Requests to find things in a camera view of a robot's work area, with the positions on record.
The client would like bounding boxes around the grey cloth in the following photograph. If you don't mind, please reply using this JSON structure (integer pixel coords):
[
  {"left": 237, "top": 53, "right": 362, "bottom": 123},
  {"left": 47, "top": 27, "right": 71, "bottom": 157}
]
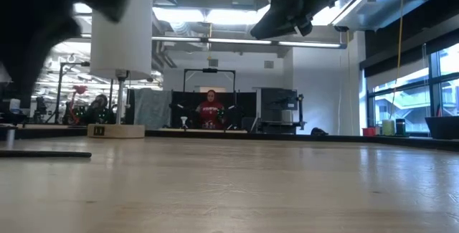
[{"left": 133, "top": 87, "right": 174, "bottom": 130}]

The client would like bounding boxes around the black tumbler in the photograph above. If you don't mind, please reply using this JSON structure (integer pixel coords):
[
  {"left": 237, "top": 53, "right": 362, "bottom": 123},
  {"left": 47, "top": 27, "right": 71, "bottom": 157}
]
[{"left": 395, "top": 118, "right": 407, "bottom": 137}]

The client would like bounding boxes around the black aluminium table frame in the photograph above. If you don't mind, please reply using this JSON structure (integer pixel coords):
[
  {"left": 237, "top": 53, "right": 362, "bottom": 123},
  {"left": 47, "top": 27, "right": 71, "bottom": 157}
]
[{"left": 0, "top": 124, "right": 459, "bottom": 152}]

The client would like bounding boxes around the thin black makeup brush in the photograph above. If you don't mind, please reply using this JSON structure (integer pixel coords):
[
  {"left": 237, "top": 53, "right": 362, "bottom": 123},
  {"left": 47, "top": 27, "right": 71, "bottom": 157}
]
[{"left": 0, "top": 150, "right": 93, "bottom": 159}]

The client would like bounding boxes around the black bin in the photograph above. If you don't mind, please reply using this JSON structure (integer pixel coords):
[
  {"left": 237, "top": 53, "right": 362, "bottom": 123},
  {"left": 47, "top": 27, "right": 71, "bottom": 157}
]
[{"left": 425, "top": 115, "right": 459, "bottom": 141}]

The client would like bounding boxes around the long ceiling light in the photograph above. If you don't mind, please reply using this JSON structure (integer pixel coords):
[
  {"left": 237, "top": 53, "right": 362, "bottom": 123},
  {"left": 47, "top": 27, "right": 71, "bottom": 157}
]
[{"left": 152, "top": 36, "right": 347, "bottom": 49}]

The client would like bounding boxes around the black tripod stand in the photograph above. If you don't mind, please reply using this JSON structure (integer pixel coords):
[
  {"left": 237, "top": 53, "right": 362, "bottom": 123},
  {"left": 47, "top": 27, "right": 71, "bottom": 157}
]
[{"left": 44, "top": 60, "right": 91, "bottom": 125}]

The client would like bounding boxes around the red stand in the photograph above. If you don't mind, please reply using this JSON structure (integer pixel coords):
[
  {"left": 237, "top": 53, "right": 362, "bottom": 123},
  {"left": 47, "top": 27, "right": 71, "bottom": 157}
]
[{"left": 70, "top": 85, "right": 89, "bottom": 125}]

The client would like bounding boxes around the black camera gantry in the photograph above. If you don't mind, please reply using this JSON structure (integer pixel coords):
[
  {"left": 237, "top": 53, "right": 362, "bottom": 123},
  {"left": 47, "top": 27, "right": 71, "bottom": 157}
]
[{"left": 183, "top": 67, "right": 237, "bottom": 94}]

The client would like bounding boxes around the person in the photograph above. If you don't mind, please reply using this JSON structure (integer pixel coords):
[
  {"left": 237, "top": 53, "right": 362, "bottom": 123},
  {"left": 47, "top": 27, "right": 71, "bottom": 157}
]
[
  {"left": 195, "top": 89, "right": 226, "bottom": 130},
  {"left": 87, "top": 94, "right": 116, "bottom": 125}
]

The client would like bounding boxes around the black backdrop panel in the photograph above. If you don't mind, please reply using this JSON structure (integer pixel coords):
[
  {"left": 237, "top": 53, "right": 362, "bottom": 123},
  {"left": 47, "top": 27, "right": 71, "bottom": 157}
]
[{"left": 171, "top": 90, "right": 257, "bottom": 130}]

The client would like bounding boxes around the pale green cup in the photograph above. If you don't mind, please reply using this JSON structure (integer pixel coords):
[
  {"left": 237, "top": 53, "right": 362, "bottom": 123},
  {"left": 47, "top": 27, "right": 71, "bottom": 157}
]
[{"left": 381, "top": 119, "right": 396, "bottom": 137}]

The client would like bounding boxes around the white lamp with wooden base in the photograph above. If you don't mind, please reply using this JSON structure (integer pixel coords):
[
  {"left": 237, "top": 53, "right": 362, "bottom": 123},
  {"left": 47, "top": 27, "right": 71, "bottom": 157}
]
[{"left": 87, "top": 0, "right": 153, "bottom": 140}]

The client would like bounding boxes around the silver air duct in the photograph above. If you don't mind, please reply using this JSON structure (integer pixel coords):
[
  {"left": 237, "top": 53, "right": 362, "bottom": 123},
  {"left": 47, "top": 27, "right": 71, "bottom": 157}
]
[{"left": 331, "top": 0, "right": 440, "bottom": 32}]

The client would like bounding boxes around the window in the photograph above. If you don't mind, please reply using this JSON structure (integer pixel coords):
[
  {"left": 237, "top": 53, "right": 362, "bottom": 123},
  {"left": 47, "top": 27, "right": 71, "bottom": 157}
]
[{"left": 365, "top": 42, "right": 459, "bottom": 134}]

